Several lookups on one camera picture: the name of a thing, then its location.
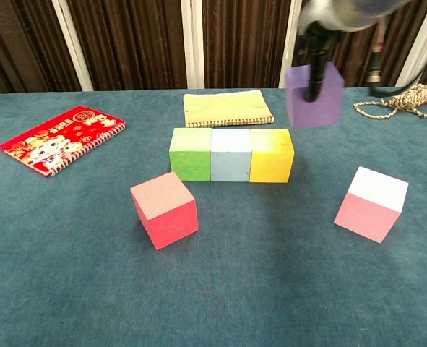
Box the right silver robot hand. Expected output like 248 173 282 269
296 0 344 104

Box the purple foam cube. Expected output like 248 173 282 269
285 61 345 130

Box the yellow foam cube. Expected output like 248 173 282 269
249 128 296 184

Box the green foam cube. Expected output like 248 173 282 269
168 127 213 182

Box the pale yellow spiral notebook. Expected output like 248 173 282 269
182 89 275 129

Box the light blue foam cube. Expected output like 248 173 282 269
210 128 253 183

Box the pink foam cube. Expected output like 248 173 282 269
333 166 410 244

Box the dark brown pleated curtain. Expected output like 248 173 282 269
0 0 427 97

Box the red foam cube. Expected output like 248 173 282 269
129 171 200 251

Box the teal felt table cover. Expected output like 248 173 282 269
0 85 427 347

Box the red spiral notebook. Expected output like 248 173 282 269
0 105 127 179

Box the white metal frame post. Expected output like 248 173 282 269
395 0 427 87
180 0 206 90
51 0 94 92
278 0 303 89

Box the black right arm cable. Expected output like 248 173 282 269
366 20 416 97

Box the braided beige rope bundle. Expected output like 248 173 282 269
353 83 427 121

